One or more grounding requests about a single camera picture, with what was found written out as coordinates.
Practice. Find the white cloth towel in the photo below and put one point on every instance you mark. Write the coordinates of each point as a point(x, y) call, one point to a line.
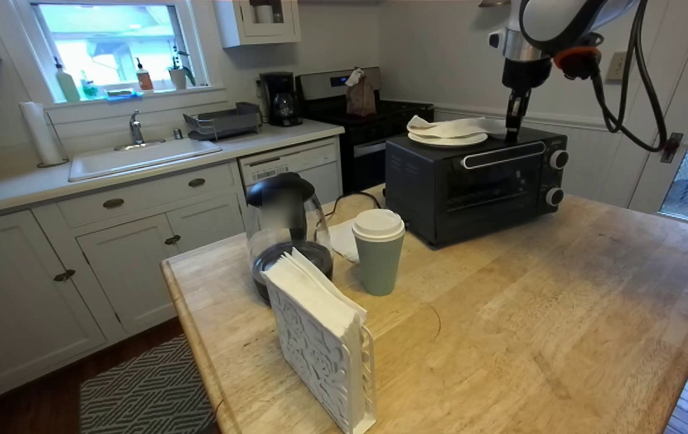
point(448, 129)

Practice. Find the white dishwasher panel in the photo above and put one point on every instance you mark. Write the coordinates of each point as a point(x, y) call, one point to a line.
point(316, 162)

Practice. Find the black kitchen stove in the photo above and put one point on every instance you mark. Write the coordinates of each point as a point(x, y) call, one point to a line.
point(363, 146)

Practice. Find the white wall cabinet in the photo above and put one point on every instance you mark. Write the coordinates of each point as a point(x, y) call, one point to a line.
point(256, 23)

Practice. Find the orange soap bottle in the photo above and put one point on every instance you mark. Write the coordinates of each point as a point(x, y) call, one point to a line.
point(143, 76)

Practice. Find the chrome faucet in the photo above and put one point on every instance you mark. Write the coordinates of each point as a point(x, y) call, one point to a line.
point(136, 129)

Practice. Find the grey dish rack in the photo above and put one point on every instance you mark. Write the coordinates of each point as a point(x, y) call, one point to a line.
point(225, 123)

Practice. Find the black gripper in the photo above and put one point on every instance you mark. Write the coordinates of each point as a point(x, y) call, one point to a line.
point(520, 77)

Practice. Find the white round plate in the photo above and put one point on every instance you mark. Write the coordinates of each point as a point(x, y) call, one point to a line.
point(451, 140)

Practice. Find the white napkin holder with napkins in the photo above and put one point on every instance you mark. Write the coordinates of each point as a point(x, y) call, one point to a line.
point(324, 338)

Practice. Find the green cup with white lid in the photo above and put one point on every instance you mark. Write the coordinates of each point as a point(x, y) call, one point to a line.
point(378, 237)

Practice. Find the black coffee maker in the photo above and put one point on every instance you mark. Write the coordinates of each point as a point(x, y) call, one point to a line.
point(280, 97)

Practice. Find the glass kettle with black lid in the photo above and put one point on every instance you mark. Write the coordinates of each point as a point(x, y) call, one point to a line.
point(282, 212)

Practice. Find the brown paper bag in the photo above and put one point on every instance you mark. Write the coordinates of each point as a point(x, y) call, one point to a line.
point(359, 95)

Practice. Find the paper towel roll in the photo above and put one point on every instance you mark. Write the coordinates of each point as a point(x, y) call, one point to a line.
point(42, 135)

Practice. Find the black toaster oven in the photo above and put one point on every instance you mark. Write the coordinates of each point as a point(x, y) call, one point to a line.
point(449, 195)

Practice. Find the plant pot on sill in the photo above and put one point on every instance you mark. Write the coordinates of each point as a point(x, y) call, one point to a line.
point(180, 71)

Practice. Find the white base cabinets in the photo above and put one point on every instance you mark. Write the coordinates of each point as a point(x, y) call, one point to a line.
point(83, 273)

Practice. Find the black door knob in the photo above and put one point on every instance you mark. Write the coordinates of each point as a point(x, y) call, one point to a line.
point(670, 147)

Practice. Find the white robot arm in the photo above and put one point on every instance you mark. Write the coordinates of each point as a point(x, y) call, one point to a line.
point(542, 33)

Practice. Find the green soap bottle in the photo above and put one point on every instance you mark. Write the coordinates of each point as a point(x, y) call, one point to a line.
point(65, 83)

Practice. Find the wall light switch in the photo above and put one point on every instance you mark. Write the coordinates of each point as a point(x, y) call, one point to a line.
point(618, 65)

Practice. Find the grey patterned floor mat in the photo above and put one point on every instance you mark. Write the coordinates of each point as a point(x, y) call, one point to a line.
point(157, 391)

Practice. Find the white kitchen sink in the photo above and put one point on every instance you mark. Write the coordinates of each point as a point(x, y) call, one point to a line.
point(136, 158)

